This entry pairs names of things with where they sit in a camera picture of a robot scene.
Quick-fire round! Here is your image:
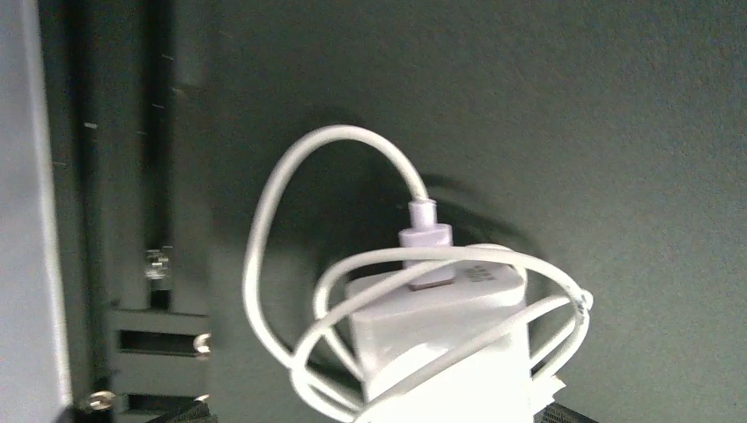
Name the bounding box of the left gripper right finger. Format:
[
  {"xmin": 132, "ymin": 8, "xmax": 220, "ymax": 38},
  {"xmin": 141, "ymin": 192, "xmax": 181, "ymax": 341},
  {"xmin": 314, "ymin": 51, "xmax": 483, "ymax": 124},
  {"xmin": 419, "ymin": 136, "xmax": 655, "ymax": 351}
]
[{"xmin": 539, "ymin": 403, "xmax": 598, "ymax": 423}]

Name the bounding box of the black frame rail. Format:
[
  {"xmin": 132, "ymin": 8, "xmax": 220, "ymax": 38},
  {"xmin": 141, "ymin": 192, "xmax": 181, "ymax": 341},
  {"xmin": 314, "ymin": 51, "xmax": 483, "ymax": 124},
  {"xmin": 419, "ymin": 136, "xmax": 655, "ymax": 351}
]
[{"xmin": 38, "ymin": 1, "xmax": 207, "ymax": 422}]

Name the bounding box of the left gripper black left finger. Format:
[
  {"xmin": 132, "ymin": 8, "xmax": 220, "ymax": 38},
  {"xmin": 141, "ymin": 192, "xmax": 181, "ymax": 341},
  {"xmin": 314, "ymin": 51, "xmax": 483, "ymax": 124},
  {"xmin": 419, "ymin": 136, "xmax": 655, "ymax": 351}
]
[{"xmin": 146, "ymin": 401, "xmax": 218, "ymax": 423}]

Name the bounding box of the white charger with cable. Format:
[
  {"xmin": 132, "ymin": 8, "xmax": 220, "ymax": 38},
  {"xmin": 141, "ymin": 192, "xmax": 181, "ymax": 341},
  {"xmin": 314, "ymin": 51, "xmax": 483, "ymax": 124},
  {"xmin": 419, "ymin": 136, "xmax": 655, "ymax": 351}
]
[{"xmin": 241, "ymin": 125, "xmax": 594, "ymax": 422}]

